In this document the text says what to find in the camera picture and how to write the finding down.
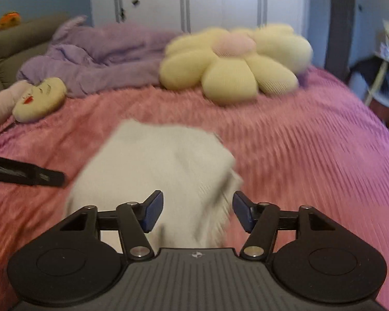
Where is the olive green sofa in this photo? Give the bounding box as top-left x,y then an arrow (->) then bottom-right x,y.
0,13 -> 70,99

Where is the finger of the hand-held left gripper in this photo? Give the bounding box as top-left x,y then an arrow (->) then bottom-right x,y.
0,155 -> 65,188

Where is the dark grey post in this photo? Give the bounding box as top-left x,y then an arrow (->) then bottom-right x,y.
326,0 -> 359,83

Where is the purple duvet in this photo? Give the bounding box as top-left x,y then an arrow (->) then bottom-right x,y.
17,16 -> 182,98

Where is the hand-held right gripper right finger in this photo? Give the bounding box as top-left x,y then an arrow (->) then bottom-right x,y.
232,191 -> 341,261

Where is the dark cloth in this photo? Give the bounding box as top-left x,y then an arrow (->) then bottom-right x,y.
348,56 -> 386,86

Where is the cream-faced pink plush doll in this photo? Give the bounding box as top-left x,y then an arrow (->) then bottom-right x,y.
0,77 -> 67,137

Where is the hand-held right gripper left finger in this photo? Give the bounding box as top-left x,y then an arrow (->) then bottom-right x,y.
57,190 -> 164,262

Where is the white wardrobe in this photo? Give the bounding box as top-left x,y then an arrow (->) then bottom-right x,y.
88,0 -> 307,34

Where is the white knit sweater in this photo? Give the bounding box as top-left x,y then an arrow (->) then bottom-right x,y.
66,119 -> 244,253

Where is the white stool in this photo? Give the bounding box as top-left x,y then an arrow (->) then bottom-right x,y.
363,52 -> 389,130

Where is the orange plush toy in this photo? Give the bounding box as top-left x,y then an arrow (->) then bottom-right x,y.
0,12 -> 22,31

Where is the pink fluffy blanket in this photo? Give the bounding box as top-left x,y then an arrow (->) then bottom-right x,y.
0,66 -> 389,311

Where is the cream flower cushion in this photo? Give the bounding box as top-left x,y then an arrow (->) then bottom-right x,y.
159,23 -> 313,106

